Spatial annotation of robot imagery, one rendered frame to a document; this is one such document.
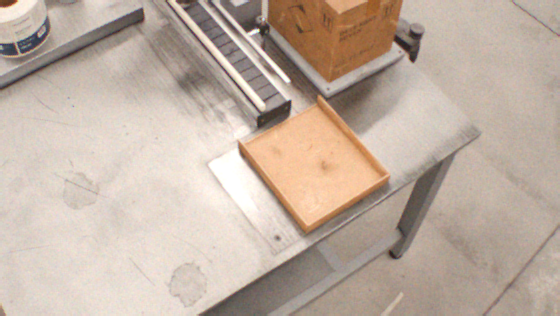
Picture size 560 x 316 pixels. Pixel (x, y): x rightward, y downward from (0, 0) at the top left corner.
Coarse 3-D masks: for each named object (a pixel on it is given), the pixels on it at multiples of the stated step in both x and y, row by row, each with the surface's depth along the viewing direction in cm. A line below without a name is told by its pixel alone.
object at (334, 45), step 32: (288, 0) 165; (320, 0) 151; (352, 0) 150; (384, 0) 155; (288, 32) 174; (320, 32) 159; (352, 32) 157; (384, 32) 168; (320, 64) 168; (352, 64) 170
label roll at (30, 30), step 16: (0, 0) 162; (16, 0) 166; (32, 0) 160; (0, 16) 156; (16, 16) 156; (32, 16) 160; (48, 16) 172; (0, 32) 158; (16, 32) 160; (32, 32) 164; (48, 32) 171; (0, 48) 164; (16, 48) 164; (32, 48) 168
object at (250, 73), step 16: (192, 16) 178; (208, 16) 178; (192, 32) 174; (208, 32) 175; (224, 32) 175; (224, 48) 171; (240, 48) 172; (240, 64) 168; (256, 80) 165; (272, 96) 163
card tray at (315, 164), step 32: (320, 96) 164; (288, 128) 163; (320, 128) 163; (256, 160) 152; (288, 160) 157; (320, 160) 158; (352, 160) 158; (288, 192) 152; (320, 192) 152; (352, 192) 153; (320, 224) 147
